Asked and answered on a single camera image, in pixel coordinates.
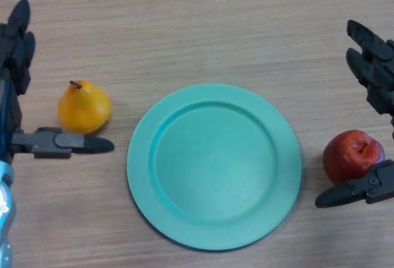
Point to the red apple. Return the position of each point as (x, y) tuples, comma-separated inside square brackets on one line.
[(344, 157)]

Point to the yellow pear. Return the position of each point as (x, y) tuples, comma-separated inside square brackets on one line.
[(83, 111)]

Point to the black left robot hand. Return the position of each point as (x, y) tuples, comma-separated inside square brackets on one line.
[(12, 64)]

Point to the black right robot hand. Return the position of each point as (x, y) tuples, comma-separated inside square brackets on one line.
[(378, 67)]

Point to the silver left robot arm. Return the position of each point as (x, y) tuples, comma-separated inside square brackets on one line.
[(6, 212)]

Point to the green round plate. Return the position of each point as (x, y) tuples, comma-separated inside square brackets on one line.
[(215, 172)]

